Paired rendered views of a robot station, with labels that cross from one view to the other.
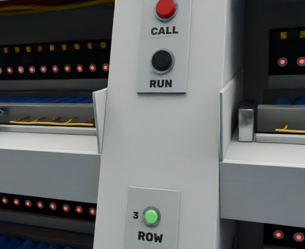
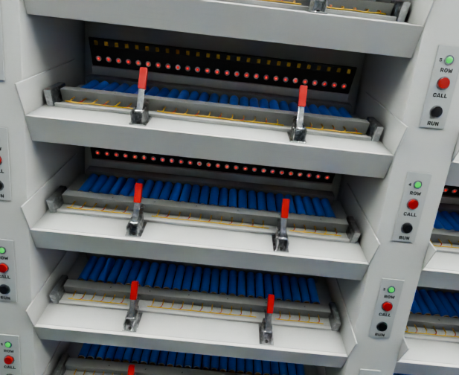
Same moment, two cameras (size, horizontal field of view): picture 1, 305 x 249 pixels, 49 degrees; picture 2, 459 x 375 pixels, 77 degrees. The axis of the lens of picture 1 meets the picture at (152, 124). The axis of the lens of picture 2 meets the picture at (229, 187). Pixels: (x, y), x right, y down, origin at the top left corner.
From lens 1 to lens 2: 0.51 m
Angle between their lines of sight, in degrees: 28
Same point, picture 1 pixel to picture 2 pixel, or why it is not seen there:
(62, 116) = (316, 225)
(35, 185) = (326, 272)
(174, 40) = (413, 219)
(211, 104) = (423, 248)
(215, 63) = (428, 231)
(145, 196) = (389, 282)
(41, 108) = (304, 221)
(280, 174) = (442, 274)
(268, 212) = (431, 284)
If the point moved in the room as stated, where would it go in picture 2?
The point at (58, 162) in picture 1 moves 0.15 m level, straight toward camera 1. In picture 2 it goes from (345, 265) to (440, 315)
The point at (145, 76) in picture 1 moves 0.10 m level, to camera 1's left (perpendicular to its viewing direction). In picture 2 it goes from (397, 234) to (350, 235)
